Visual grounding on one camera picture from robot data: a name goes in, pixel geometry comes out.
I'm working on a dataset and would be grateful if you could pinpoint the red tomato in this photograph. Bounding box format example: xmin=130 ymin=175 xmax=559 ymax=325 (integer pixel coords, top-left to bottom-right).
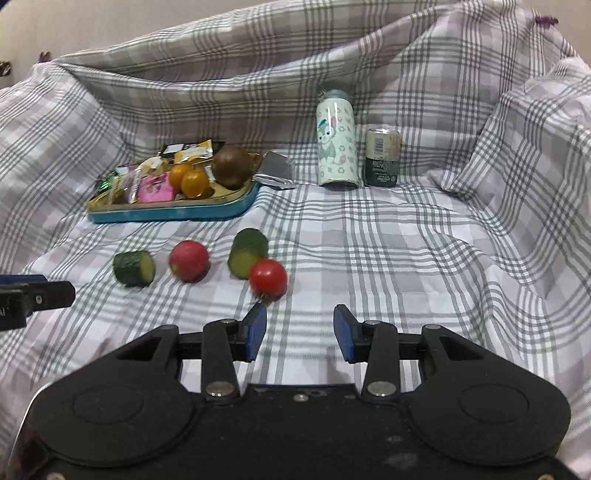
xmin=249 ymin=259 xmax=287 ymax=301

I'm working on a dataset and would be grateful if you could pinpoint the red radish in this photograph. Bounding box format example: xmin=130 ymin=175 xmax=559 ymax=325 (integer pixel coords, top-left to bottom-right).
xmin=168 ymin=240 xmax=211 ymax=283

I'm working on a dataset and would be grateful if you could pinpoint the cucumber piece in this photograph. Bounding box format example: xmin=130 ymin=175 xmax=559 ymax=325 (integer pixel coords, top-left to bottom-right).
xmin=228 ymin=228 xmax=269 ymax=279
xmin=112 ymin=250 xmax=155 ymax=287

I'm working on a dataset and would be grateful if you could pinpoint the teal gold snack tin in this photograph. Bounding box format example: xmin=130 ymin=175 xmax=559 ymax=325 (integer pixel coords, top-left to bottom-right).
xmin=87 ymin=182 xmax=260 ymax=224

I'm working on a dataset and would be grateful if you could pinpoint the green candy wrapper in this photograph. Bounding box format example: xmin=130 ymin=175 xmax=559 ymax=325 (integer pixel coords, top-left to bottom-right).
xmin=95 ymin=169 xmax=121 ymax=195

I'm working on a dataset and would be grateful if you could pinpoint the clear dried fruit packet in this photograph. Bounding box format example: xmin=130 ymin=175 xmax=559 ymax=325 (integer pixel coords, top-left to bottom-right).
xmin=109 ymin=156 xmax=168 ymax=204

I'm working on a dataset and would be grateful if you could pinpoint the plaid grey white cloth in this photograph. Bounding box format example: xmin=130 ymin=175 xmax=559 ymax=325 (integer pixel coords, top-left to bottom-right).
xmin=1 ymin=1 xmax=590 ymax=479

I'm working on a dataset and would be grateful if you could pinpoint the pink snack packet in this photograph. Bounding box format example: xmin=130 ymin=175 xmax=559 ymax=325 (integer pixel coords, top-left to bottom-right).
xmin=137 ymin=172 xmax=175 ymax=203

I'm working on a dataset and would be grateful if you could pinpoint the right small orange in tin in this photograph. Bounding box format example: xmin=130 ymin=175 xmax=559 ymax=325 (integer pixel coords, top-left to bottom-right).
xmin=180 ymin=168 xmax=211 ymax=200

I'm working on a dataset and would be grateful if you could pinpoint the small orange in tin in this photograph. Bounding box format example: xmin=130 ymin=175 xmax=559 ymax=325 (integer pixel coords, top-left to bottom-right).
xmin=180 ymin=168 xmax=211 ymax=200
xmin=168 ymin=162 xmax=192 ymax=193

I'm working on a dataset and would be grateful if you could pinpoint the left small orange in tin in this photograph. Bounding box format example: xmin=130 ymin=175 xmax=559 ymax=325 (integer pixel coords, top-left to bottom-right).
xmin=168 ymin=162 xmax=192 ymax=193

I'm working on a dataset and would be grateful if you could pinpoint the brown passion fruit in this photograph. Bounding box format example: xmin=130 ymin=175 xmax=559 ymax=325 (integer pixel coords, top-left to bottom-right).
xmin=211 ymin=146 xmax=253 ymax=190

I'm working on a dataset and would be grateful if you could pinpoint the silver foil packet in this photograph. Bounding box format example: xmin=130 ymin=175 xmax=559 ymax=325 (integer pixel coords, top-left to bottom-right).
xmin=252 ymin=151 xmax=297 ymax=190

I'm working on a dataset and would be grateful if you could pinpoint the yellow pastry packet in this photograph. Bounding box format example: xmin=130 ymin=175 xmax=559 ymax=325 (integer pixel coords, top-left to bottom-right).
xmin=173 ymin=140 xmax=213 ymax=163

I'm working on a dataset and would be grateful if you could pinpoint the white cartoon cat bottle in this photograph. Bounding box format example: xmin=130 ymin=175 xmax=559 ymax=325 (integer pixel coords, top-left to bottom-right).
xmin=315 ymin=89 xmax=361 ymax=188

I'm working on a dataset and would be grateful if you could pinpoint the green beverage can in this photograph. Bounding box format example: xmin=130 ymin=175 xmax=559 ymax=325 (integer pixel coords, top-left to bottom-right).
xmin=363 ymin=128 xmax=402 ymax=188

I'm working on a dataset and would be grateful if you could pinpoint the purple clip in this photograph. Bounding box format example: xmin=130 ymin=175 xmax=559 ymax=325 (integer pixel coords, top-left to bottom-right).
xmin=535 ymin=16 xmax=559 ymax=28

